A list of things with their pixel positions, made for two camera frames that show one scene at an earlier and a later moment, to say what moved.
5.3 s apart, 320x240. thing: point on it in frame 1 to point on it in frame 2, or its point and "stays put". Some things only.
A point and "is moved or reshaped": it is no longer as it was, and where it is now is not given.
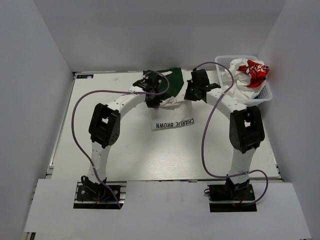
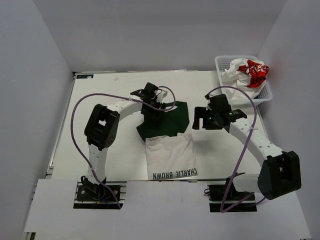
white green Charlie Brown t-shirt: [174, 114] is moved or reshaped
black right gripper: [188, 96] to [201, 112]
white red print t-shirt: [245, 79] stays put
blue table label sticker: [84, 76] stays put
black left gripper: [154, 104] to [154, 115]
